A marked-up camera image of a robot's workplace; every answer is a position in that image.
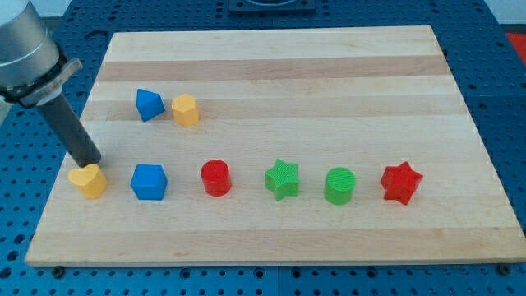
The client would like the blue triangular block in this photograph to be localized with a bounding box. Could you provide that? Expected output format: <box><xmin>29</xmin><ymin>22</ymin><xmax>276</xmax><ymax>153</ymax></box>
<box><xmin>136</xmin><ymin>89</ymin><xmax>165</xmax><ymax>122</ymax></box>

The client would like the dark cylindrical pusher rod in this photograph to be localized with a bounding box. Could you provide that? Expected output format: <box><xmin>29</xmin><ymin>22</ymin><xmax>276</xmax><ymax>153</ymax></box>
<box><xmin>36</xmin><ymin>94</ymin><xmax>102</xmax><ymax>168</ymax></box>

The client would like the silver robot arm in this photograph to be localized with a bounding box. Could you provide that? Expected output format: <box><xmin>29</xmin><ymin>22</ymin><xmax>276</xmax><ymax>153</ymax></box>
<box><xmin>1</xmin><ymin>0</ymin><xmax>82</xmax><ymax>108</ymax></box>

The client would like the green cylinder block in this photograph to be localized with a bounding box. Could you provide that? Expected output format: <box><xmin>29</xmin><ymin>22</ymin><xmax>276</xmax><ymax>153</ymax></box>
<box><xmin>324</xmin><ymin>167</ymin><xmax>356</xmax><ymax>205</ymax></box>

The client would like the yellow hexagon block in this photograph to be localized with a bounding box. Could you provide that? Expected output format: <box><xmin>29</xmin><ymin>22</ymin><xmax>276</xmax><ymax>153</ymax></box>
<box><xmin>171</xmin><ymin>94</ymin><xmax>200</xmax><ymax>127</ymax></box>

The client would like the blue cube block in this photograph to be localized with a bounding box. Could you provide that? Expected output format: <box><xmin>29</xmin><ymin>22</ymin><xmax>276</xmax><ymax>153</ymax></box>
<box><xmin>130</xmin><ymin>164</ymin><xmax>168</xmax><ymax>201</ymax></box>

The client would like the red object at edge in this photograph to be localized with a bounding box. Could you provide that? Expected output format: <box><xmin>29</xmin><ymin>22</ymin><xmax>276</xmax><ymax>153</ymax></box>
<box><xmin>506</xmin><ymin>32</ymin><xmax>526</xmax><ymax>63</ymax></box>

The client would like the red cylinder block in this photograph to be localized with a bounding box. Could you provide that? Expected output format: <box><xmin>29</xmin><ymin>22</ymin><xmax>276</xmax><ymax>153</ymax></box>
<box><xmin>201</xmin><ymin>160</ymin><xmax>232</xmax><ymax>197</ymax></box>

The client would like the green star block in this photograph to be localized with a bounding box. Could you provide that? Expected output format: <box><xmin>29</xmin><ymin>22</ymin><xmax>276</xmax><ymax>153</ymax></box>
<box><xmin>265</xmin><ymin>159</ymin><xmax>299</xmax><ymax>201</ymax></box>

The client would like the wooden board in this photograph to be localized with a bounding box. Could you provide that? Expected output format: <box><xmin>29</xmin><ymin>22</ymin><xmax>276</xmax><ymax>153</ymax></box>
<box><xmin>25</xmin><ymin>25</ymin><xmax>525</xmax><ymax>267</ymax></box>

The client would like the yellow heart block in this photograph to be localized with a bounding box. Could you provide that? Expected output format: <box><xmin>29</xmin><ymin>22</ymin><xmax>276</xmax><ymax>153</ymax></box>
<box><xmin>68</xmin><ymin>164</ymin><xmax>108</xmax><ymax>199</ymax></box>

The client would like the red star block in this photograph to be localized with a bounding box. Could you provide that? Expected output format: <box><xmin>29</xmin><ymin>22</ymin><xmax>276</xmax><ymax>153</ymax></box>
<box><xmin>381</xmin><ymin>161</ymin><xmax>423</xmax><ymax>205</ymax></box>

